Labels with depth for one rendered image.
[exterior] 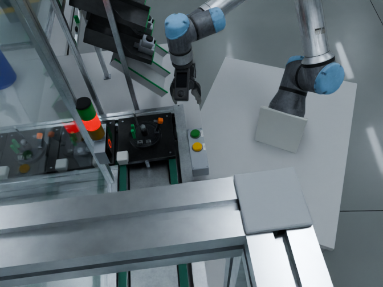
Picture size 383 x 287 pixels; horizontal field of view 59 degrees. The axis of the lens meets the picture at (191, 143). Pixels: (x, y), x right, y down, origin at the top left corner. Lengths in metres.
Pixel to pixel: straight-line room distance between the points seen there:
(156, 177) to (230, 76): 0.73
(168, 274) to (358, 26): 3.18
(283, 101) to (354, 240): 1.26
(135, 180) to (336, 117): 0.98
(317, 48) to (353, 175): 1.49
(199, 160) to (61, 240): 1.24
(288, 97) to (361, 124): 1.58
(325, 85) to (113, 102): 1.03
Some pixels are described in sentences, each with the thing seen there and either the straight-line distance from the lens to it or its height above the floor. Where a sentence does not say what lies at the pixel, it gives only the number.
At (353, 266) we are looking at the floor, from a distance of 2.37.
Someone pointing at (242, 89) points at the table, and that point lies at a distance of 1.79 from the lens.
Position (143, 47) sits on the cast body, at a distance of 1.47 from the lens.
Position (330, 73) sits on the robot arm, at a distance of 1.32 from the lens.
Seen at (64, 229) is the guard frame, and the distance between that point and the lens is 0.18.
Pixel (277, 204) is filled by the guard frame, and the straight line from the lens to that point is 0.16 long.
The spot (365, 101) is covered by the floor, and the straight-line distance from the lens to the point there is 3.13.
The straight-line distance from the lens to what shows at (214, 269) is 1.32.
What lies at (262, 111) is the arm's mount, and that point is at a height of 1.07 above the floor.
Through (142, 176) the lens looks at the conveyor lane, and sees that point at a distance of 1.44.
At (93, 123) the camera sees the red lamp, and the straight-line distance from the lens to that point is 1.08.
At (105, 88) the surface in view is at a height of 0.86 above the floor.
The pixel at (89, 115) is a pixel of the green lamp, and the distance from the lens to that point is 1.05.
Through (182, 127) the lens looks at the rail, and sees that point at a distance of 1.51.
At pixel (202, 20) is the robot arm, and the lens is 1.10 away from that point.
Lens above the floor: 2.14
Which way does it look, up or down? 55 degrees down
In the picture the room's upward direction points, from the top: 6 degrees counter-clockwise
